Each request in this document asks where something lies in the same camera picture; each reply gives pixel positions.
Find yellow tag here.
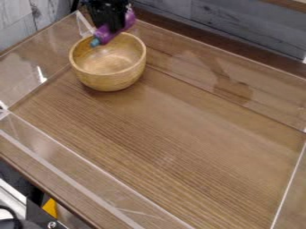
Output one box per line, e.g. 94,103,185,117
41,199,57,218

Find light wooden bowl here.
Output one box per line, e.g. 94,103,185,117
68,32,147,91

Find clear acrylic tray walls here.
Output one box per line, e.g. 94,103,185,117
0,13,306,229

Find black cable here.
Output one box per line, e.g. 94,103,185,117
0,205,24,229

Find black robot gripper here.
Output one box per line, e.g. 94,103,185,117
81,0,131,33

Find purple toy eggplant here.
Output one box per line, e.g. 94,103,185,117
90,9,136,47

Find black base with screw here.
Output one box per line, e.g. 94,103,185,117
22,202,93,229

